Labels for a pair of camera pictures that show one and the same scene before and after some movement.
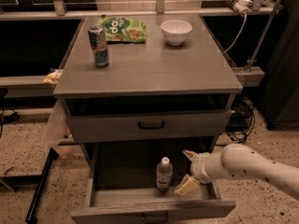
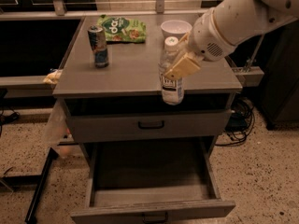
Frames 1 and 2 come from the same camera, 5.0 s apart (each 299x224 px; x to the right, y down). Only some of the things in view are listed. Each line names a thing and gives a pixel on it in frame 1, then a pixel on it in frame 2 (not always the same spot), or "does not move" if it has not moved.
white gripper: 198,167 to 206,40
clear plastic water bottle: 164,175 to 172,91
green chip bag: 123,30 does not move
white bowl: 176,32 does not move
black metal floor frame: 10,181 does not move
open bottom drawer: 121,187 does not move
